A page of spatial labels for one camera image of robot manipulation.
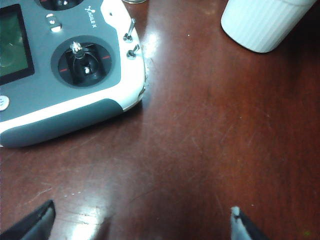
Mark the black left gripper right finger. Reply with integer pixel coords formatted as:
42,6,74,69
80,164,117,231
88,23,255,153
230,206,271,240

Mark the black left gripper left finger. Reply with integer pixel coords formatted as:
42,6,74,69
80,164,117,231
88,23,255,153
0,199,56,240

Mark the grey white remote controller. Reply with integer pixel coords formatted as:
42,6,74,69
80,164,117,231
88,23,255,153
0,0,147,148

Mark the white ribbed pen holder cup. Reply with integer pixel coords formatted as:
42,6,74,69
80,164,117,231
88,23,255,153
220,0,319,54

